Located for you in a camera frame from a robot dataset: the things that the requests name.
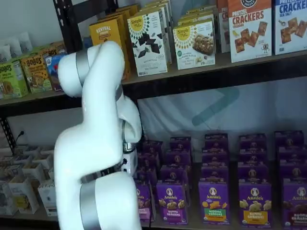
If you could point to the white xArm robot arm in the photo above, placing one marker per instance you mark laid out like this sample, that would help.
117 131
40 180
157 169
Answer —
96 134

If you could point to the purple Annie's box yellow patch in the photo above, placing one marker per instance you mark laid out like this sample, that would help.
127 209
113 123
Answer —
253 173
255 206
253 157
251 141

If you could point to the Simple Mills sweet thins box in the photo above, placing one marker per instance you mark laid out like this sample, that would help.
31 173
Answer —
156 6
147 43

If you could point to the purple Annie's box maroon patch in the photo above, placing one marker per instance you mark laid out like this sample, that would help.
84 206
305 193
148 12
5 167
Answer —
293 175
292 155
296 206
289 139

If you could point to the black wall power plug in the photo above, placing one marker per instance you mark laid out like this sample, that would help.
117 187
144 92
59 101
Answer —
21 134

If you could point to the white Organic Pantry box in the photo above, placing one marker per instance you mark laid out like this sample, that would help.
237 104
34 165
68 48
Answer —
13 172
46 151
7 198
51 173
31 149
48 198
33 171
21 160
22 196
43 160

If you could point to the white backdrop teal logo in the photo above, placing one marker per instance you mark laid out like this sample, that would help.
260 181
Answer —
168 115

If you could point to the blue Clif Zbar box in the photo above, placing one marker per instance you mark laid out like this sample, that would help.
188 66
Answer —
53 72
87 46

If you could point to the cheddar pretzel crackers box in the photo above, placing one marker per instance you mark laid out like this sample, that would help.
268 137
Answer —
249 36
223 28

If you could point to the black metal shelving rack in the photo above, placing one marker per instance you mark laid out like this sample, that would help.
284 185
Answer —
216 81
24 109

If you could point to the sea salt pretzel crackers box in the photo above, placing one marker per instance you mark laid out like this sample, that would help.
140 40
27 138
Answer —
291 28

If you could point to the yellow Bobo's box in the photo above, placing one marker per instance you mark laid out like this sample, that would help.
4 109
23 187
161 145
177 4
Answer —
36 74
52 49

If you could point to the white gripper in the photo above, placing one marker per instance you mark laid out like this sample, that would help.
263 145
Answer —
130 163

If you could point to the white stand-up pouch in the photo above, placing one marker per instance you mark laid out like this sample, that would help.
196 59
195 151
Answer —
25 42
14 46
4 54

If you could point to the Simple Mills bars box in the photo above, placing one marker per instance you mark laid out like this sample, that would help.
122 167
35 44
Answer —
194 45
196 13

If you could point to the orange Revival snack box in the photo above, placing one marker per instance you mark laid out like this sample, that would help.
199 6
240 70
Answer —
127 9
103 31

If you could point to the purple Annie's Hidden Veggies box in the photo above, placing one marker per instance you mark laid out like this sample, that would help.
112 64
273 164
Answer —
213 206
216 141
214 157
214 173

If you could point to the green Bobo's box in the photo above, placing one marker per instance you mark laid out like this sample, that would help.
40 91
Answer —
12 79

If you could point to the purple Annie's box pink patch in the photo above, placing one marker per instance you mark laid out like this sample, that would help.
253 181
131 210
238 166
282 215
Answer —
148 160
146 176
153 147
145 203

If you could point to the purple Annie's box violet patch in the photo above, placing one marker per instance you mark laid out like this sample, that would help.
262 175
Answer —
171 206
173 175
177 158
180 143

